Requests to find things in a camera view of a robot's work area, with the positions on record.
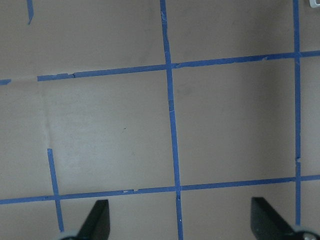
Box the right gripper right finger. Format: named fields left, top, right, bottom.
left=250, top=197, right=296, bottom=240

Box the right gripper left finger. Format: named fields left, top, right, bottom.
left=75, top=199, right=111, bottom=240

